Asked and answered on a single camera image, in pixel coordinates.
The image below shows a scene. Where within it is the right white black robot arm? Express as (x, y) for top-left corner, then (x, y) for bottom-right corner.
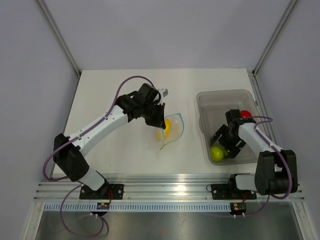
(209, 109), (298, 200)

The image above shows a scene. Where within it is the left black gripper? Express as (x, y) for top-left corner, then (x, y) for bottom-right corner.
(141, 101), (166, 129)

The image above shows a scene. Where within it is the clear zip top bag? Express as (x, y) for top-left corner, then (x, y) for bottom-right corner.
(158, 112), (185, 150)

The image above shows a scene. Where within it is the left small circuit board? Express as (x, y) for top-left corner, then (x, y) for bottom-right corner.
(96, 202), (110, 210)

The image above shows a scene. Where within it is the left aluminium frame post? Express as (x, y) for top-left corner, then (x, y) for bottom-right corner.
(35, 0), (82, 79)

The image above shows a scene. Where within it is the white slotted cable duct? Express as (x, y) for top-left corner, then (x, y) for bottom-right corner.
(44, 201), (231, 213)

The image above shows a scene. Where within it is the green toy pear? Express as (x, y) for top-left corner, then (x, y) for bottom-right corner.
(209, 145), (228, 162)

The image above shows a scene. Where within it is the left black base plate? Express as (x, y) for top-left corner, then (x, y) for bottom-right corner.
(79, 183), (124, 200)

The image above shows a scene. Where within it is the aluminium frame post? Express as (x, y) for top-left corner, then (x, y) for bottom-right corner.
(35, 0), (82, 79)
(252, 0), (300, 77)

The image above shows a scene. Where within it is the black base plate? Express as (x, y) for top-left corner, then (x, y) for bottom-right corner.
(79, 183), (124, 200)
(210, 183), (257, 200)

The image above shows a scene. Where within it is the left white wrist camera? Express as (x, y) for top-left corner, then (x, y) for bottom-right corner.
(158, 88), (169, 98)

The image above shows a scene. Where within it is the grey translucent plastic bin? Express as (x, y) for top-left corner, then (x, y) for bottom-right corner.
(196, 89), (260, 166)

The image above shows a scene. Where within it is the yellow toy lemon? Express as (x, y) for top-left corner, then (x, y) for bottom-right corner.
(156, 119), (172, 140)

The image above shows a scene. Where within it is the small circuit board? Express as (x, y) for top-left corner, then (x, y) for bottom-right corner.
(231, 202), (247, 212)
(96, 202), (110, 210)

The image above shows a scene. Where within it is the right aluminium frame post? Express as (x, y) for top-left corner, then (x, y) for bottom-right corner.
(252, 0), (300, 77)

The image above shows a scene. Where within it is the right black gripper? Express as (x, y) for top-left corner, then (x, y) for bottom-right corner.
(210, 124), (246, 159)

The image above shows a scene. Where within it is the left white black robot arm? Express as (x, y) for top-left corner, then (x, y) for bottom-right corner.
(53, 83), (168, 200)

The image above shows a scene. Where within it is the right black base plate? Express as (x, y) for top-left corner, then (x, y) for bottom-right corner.
(210, 183), (257, 200)

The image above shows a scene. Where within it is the right small circuit board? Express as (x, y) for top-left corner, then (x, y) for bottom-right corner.
(231, 202), (247, 212)

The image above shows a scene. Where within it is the aluminium rail profile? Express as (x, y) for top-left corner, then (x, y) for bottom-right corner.
(33, 173), (303, 202)

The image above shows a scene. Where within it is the red toy apple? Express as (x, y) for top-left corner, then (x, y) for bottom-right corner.
(240, 110), (252, 118)

